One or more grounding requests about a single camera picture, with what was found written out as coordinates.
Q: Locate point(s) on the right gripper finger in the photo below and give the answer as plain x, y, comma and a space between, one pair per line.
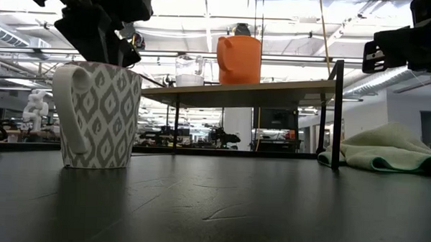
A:
390, 51

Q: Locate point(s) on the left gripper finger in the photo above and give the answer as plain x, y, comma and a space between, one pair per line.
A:
89, 34
124, 53

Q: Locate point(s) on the clear plastic cup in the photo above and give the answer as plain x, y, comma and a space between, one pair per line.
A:
189, 80

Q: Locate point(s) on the white grey patterned mug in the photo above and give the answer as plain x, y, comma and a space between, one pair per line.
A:
104, 124

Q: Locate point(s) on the orange ribbed mug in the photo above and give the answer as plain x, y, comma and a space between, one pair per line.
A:
239, 60

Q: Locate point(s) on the black background robot arm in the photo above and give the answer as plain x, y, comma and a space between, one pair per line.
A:
224, 138

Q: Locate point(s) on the long ceiling light strip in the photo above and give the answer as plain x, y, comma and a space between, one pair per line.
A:
156, 54

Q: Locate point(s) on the light green cloth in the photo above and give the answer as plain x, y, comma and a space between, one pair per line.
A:
387, 148

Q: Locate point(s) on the black screen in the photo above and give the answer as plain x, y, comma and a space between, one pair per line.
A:
274, 119

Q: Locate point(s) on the silver ventilation duct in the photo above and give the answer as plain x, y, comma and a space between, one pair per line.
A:
10, 36
382, 82

